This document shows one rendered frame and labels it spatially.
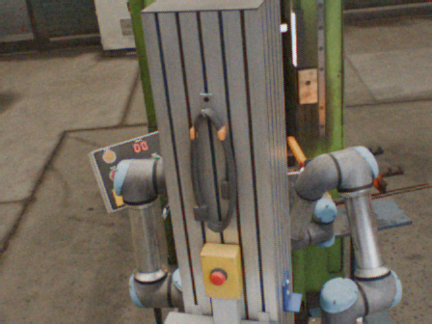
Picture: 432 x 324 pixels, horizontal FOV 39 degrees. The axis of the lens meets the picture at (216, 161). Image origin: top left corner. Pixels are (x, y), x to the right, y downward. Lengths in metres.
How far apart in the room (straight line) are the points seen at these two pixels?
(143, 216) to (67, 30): 7.20
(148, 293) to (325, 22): 1.51
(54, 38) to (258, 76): 7.93
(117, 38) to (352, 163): 6.56
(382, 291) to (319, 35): 1.33
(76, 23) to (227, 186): 7.72
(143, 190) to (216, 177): 0.55
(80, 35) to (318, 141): 6.32
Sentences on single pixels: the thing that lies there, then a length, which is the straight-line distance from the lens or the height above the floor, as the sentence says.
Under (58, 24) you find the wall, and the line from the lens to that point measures 9.04.
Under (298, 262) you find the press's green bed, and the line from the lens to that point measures 3.19.
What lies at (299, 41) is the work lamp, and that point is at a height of 1.50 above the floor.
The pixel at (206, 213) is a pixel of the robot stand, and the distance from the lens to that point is 1.40.
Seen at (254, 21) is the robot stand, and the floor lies 2.00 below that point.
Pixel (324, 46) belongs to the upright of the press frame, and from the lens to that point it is 2.91.
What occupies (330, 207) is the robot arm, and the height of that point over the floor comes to 1.15.
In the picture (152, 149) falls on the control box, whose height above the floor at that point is 1.14.
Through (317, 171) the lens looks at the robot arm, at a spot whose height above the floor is 1.40.
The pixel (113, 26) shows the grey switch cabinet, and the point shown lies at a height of 0.41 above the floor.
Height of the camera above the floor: 2.30
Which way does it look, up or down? 27 degrees down
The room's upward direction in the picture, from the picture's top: 6 degrees counter-clockwise
